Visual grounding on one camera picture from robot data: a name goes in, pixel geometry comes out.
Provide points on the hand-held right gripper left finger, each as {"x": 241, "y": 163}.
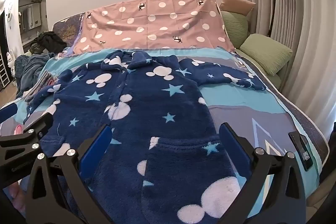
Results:
{"x": 95, "y": 150}

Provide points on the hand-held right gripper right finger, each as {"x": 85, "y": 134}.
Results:
{"x": 233, "y": 145}

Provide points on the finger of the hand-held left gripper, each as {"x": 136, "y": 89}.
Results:
{"x": 8, "y": 112}
{"x": 39, "y": 125}

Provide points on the navy star print fleece jacket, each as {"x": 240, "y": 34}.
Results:
{"x": 162, "y": 108}

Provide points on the stack of folded clothes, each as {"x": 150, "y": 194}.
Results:
{"x": 39, "y": 85}

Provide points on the dark clothes pile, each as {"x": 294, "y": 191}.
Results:
{"x": 50, "y": 41}

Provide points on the person's left hand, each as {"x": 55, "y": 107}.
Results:
{"x": 14, "y": 197}

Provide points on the blue and grey striped blanket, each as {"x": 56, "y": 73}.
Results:
{"x": 236, "y": 106}

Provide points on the white shelf rack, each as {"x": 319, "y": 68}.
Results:
{"x": 4, "y": 71}

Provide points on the blue-grey fleece blanket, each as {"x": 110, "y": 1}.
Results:
{"x": 29, "y": 71}

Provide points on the white cat figurine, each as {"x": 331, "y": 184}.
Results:
{"x": 10, "y": 58}

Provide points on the black smartphone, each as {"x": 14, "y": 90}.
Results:
{"x": 302, "y": 150}

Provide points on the flat green pillow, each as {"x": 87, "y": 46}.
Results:
{"x": 267, "y": 53}

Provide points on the tall green pillow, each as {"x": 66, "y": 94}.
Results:
{"x": 235, "y": 28}

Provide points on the grey pleated curtain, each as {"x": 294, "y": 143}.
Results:
{"x": 302, "y": 29}

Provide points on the tan pillow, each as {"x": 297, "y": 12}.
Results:
{"x": 236, "y": 3}

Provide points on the pink polka dot sheet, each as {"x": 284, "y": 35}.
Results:
{"x": 157, "y": 22}

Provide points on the white wall clock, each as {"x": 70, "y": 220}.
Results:
{"x": 8, "y": 15}

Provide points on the white wall cabinet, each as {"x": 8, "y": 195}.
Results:
{"x": 30, "y": 16}

